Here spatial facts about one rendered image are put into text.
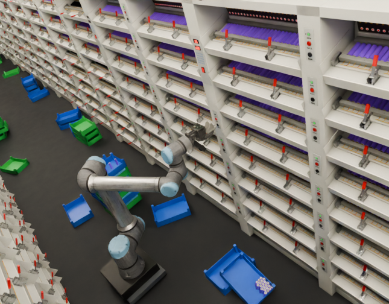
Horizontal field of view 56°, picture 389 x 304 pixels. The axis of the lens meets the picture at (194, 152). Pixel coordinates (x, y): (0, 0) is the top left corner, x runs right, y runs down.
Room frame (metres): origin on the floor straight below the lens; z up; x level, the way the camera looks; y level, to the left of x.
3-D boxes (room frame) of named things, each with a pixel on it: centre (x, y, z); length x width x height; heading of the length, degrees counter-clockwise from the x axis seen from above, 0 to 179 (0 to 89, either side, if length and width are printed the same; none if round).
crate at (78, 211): (2.64, 1.20, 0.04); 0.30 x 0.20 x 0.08; 22
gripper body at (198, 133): (1.74, -0.04, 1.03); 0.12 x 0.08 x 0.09; 118
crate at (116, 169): (2.56, 0.76, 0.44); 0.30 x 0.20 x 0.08; 124
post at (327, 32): (1.25, -0.60, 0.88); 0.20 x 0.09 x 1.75; 118
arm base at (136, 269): (1.72, 0.67, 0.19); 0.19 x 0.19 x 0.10
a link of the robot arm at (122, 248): (1.73, 0.67, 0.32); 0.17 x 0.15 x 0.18; 155
